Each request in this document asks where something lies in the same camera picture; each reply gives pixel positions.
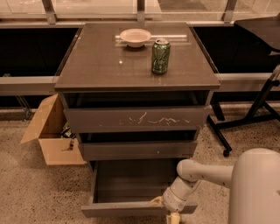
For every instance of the grey bottom drawer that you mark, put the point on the grey bottom drawer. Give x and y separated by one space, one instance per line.
128 187

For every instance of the white ceramic bowl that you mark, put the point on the white ceramic bowl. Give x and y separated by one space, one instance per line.
135 37

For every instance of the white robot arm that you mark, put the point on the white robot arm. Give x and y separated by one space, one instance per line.
253 181

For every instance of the scratched grey top drawer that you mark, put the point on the scratched grey top drawer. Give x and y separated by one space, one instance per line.
106 112

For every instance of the black rolling stand table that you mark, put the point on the black rolling stand table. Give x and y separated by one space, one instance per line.
267 30

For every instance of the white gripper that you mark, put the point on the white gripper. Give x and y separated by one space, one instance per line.
171 202

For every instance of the dark grey drawer cabinet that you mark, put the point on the dark grey drawer cabinet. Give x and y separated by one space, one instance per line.
101 62

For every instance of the open cardboard box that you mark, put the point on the open cardboard box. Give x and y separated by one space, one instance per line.
46 127

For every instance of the green soda can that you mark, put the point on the green soda can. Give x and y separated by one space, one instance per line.
160 56

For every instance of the grey middle drawer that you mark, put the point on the grey middle drawer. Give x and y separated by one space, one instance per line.
138 145

